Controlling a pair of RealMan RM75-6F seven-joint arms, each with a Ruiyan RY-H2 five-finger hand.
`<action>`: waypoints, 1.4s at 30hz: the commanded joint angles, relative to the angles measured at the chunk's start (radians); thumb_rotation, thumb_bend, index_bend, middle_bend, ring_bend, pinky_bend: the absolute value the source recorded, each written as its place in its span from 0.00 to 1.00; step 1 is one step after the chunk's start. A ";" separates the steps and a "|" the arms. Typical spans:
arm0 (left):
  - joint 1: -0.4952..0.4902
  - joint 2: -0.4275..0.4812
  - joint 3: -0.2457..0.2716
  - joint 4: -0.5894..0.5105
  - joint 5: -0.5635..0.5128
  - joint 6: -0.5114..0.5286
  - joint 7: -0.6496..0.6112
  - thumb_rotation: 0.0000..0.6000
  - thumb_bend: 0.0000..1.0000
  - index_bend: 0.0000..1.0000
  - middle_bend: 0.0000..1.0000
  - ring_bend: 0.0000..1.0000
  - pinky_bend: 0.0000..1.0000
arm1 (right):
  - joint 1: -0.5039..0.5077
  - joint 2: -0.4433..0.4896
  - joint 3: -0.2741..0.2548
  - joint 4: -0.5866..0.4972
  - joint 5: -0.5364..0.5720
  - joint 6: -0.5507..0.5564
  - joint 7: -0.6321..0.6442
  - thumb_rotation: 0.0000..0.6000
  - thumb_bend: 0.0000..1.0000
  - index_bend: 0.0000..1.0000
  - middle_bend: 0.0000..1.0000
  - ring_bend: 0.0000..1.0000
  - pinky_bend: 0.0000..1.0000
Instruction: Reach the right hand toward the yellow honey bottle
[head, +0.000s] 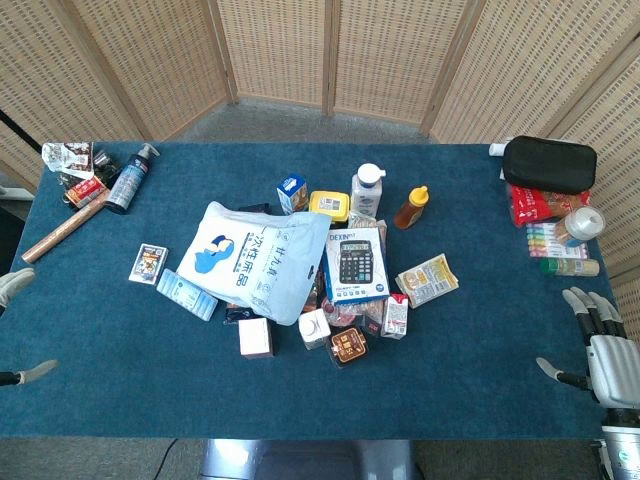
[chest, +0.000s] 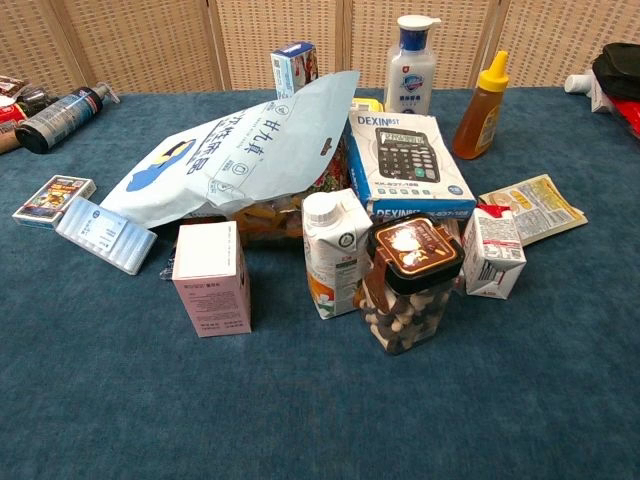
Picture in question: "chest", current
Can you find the orange honey bottle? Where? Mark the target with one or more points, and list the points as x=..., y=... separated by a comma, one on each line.
x=476, y=123

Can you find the white hand soap bottle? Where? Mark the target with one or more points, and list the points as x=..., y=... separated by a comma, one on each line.
x=410, y=75

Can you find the black pump bottle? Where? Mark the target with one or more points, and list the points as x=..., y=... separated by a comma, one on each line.
x=57, y=120

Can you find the white green beverage carton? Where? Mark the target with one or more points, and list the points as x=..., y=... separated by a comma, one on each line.
x=332, y=250

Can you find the clear jar with brown lid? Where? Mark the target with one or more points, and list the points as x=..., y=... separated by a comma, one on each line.
x=407, y=285

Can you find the blue calculator box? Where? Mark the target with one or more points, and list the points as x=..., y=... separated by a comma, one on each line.
x=407, y=165

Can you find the pink white box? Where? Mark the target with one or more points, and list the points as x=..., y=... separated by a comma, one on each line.
x=210, y=280

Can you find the large light blue bag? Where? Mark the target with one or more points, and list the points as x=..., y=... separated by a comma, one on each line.
x=235, y=155

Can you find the blue table cloth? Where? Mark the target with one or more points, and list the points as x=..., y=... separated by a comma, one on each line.
x=320, y=375

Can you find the yellow lidded container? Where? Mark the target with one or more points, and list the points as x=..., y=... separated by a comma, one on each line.
x=367, y=105

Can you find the small white milk carton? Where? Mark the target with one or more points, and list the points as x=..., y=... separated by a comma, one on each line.
x=492, y=260

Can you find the small blue white carton box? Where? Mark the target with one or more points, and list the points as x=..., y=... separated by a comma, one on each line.
x=294, y=67

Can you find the clear plastic vial pack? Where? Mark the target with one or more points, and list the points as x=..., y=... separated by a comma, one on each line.
x=105, y=234

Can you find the beige yellow snack packet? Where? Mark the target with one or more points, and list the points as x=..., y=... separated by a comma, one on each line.
x=542, y=207

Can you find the woven folding screen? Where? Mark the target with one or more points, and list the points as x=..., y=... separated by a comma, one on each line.
x=200, y=40

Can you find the playing card box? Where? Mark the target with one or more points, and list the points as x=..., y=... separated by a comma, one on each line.
x=52, y=200

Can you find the white tube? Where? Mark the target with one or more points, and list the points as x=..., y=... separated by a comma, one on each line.
x=579, y=83

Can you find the red package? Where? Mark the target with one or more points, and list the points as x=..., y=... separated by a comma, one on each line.
x=629, y=117

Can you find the black bag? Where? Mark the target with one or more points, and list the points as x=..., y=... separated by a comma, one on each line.
x=617, y=70

